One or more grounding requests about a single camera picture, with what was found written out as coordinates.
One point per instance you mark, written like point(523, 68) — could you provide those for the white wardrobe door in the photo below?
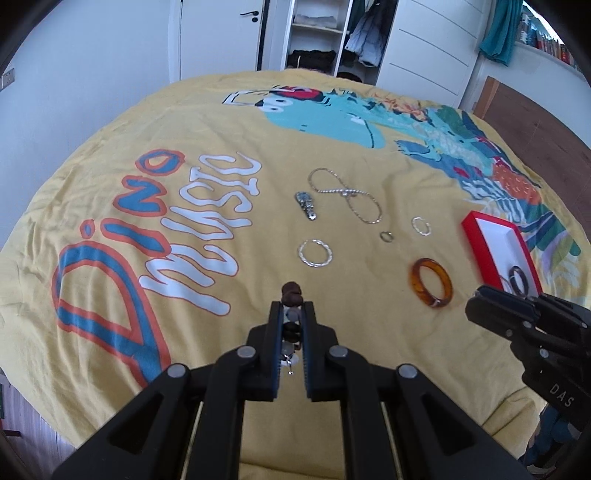
point(429, 46)

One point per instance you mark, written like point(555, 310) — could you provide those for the row of books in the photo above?
point(549, 44)

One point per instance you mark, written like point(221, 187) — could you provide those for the dark brown bangle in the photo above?
point(510, 278)

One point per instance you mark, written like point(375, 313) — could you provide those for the red jewelry box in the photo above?
point(498, 244)

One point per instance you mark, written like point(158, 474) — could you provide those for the amber bangle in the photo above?
point(429, 263)

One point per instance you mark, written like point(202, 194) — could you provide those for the teal hanging cloth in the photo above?
point(501, 32)

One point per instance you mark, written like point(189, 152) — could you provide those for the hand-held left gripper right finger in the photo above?
point(308, 364)

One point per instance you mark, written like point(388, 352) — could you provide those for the textured silver hoop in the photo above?
point(414, 226)

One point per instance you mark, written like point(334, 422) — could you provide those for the wall light switch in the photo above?
point(7, 79)

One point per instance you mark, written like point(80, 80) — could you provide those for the open white wardrobe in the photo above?
point(341, 46)

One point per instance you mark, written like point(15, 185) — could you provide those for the hanging grey-blue jacket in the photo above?
point(369, 37)

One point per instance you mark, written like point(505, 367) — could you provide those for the yellow printed blanket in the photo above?
point(231, 115)

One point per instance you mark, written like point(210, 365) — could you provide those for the light folded clothes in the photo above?
point(316, 21)

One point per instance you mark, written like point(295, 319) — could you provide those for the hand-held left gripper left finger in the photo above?
point(277, 355)

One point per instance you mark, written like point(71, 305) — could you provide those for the dark teal cloth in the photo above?
point(558, 438)

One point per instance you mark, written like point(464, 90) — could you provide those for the silver ornate clip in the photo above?
point(307, 207)

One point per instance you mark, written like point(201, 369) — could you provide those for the white room door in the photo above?
point(217, 37)

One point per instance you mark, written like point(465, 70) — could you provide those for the plain silver bangle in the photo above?
point(501, 280)

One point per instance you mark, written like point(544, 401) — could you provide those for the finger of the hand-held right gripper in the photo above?
point(489, 318)
point(503, 295)

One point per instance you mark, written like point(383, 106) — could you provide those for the dark folded clothes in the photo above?
point(311, 59)

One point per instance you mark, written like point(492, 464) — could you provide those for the twisted silver hoop earring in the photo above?
point(301, 254)

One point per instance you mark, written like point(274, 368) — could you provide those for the wooden board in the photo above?
point(487, 97)

